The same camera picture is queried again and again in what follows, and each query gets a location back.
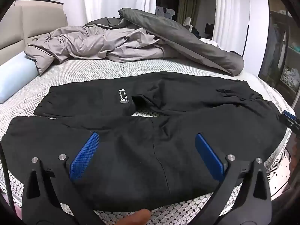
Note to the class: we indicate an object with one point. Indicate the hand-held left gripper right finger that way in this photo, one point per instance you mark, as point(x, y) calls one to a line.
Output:
point(208, 157)

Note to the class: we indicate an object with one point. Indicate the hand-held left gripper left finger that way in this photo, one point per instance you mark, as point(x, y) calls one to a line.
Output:
point(84, 154)

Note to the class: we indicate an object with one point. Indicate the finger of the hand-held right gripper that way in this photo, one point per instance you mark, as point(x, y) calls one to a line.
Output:
point(288, 116)

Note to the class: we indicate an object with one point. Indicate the black pants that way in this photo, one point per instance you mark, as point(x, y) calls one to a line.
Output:
point(140, 145)

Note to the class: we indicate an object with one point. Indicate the person's left hand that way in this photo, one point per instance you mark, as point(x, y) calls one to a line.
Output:
point(138, 218)

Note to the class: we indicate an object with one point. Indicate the grey clothes pile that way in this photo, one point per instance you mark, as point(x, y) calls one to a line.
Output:
point(291, 77)

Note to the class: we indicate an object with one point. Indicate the open wardrobe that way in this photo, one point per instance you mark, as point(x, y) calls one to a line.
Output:
point(276, 51)

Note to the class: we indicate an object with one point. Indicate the light blue pillow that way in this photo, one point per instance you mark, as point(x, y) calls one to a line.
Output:
point(14, 79)

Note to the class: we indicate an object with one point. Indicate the white striped bedding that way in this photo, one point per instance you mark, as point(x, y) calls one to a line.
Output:
point(209, 42)

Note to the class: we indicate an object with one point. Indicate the two-tone grey duvet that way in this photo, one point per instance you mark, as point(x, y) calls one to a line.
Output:
point(93, 42)

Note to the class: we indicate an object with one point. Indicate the white curtain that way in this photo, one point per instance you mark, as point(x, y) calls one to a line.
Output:
point(230, 16)
point(112, 0)

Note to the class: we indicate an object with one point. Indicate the white chair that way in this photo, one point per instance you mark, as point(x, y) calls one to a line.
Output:
point(186, 21)

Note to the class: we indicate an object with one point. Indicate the beige padded headboard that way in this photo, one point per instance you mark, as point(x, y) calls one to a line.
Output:
point(39, 23)

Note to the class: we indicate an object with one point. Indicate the olive curtain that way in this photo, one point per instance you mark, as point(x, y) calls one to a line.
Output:
point(188, 9)

